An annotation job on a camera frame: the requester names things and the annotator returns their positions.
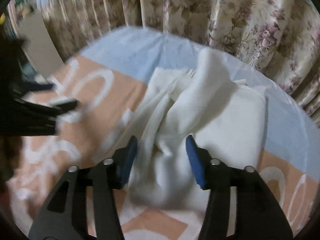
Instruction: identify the floral blue curtain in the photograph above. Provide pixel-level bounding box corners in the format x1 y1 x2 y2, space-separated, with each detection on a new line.
36 0 319 123

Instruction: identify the grey leaning board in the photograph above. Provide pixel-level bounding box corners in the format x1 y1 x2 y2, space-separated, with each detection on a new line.
18 12 63 79

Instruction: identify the white knit sweater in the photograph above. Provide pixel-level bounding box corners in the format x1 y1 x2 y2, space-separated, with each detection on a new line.
115 48 266 210

